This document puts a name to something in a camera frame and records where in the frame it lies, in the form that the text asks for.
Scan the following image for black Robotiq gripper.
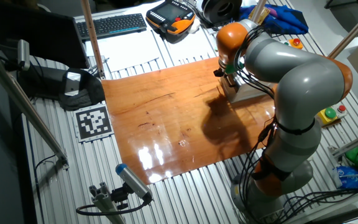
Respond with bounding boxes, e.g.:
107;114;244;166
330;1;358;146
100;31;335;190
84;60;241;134
213;67;229;79

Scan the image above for black metal drawer handle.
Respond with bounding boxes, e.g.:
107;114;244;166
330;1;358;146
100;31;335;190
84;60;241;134
221;74;239;100

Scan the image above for white drawer cabinet housing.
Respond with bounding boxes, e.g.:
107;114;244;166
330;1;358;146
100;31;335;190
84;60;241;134
230;73;276;103

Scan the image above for black filament spool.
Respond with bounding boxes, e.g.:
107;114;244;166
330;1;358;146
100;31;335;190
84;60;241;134
202;0;243;27

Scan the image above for orange black teach pendant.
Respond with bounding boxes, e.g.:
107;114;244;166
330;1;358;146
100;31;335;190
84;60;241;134
145;0;196;44

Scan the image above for glossy wooden board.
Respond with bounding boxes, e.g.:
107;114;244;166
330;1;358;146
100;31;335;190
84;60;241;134
101;55;291;186

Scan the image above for orange button box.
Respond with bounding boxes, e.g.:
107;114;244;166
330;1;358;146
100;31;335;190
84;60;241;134
286;37;304;50

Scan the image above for blue cloth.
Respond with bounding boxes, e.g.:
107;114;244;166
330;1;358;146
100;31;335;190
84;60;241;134
239;4;310;35

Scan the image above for white paper sheet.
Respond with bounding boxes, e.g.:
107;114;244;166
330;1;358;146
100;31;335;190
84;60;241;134
85;29;161;73

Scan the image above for yellow grey button box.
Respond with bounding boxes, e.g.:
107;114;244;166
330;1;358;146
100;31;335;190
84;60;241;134
316;105;347;127

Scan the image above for black computer keyboard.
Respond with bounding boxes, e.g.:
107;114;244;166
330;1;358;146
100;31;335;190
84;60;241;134
75;12;148;41

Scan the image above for black fabric bag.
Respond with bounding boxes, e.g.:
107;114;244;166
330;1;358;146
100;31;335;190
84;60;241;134
17;65;106;112

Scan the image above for black white fiducial marker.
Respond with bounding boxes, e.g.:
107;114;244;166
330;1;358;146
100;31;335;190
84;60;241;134
73;104;114;143

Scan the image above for blue plastic bag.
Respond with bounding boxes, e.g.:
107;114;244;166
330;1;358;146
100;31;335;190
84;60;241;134
334;164;358;190

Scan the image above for black computer monitor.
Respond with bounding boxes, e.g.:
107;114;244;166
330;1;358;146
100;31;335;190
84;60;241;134
0;2;90;70

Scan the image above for thin metal frame post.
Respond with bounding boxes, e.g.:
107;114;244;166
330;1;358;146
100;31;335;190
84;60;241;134
249;0;269;25

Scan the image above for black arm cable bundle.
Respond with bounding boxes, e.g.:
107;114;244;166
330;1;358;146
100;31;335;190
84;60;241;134
233;24;284;223

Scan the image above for wood-coloured upright post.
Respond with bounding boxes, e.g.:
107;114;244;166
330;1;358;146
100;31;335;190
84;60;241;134
80;0;106;80

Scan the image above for grey camera blue end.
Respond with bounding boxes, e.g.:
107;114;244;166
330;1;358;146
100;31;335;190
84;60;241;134
115;163;154;202

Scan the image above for slanted metal frame post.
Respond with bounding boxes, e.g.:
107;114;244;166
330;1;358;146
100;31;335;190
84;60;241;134
326;1;358;60

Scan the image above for grey aluminium frame beam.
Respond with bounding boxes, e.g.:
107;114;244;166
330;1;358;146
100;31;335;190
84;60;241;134
331;127;358;158
0;40;70;170

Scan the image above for black cables at base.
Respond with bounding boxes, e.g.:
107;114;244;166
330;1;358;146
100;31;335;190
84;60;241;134
277;186;358;218

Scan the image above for aluminium profile camera mount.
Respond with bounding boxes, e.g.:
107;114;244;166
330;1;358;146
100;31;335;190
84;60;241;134
88;182;127;224

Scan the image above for black camera cable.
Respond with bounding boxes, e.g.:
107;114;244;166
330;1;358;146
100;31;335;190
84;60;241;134
75;198;152;217

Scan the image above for small grey depth camera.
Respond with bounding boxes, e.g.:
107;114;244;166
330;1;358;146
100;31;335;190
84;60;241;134
17;39;30;72

